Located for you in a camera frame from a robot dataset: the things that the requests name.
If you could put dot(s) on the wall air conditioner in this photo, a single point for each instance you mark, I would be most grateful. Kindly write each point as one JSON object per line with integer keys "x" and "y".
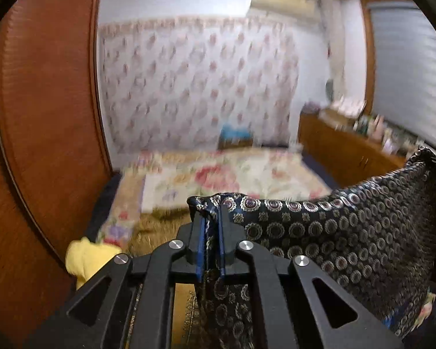
{"x": 306, "y": 9}

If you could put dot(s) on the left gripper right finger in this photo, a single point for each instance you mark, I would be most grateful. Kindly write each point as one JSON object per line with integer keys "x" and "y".
{"x": 246, "y": 262}

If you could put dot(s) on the floral bed blanket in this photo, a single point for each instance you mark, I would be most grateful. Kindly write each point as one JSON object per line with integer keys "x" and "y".
{"x": 165, "y": 180}

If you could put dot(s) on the navy patterned satin shirt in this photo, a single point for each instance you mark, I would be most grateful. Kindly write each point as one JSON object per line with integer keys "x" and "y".
{"x": 376, "y": 239}

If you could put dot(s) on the grey window blind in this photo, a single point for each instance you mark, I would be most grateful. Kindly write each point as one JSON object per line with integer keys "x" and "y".
{"x": 405, "y": 59}

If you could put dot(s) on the circle pattern sheer curtain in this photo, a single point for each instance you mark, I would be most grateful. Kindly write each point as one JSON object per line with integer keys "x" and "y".
{"x": 175, "y": 83}

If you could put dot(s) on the brown louvered wardrobe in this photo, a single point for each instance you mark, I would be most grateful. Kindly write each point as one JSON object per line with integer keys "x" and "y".
{"x": 53, "y": 154}

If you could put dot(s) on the cardboard box floral cloth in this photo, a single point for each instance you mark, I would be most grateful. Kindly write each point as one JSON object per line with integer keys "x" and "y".
{"x": 343, "y": 112}

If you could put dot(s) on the blue item box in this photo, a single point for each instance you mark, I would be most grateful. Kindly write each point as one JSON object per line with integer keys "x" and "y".
{"x": 231, "y": 137}

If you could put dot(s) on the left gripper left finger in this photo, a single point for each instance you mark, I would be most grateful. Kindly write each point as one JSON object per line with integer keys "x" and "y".
{"x": 174, "y": 262}

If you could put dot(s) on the cream yellow cloth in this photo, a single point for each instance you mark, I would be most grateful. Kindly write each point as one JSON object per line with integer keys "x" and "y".
{"x": 84, "y": 258}

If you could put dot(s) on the wooden sideboard cabinet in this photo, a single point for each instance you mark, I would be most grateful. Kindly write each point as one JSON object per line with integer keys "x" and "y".
{"x": 347, "y": 157}

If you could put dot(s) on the beige side curtain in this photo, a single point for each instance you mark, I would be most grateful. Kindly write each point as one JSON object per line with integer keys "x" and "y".
{"x": 331, "y": 14}

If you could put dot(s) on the gold brown patterned cloth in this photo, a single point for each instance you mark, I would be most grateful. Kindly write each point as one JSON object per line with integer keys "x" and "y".
{"x": 150, "y": 231}

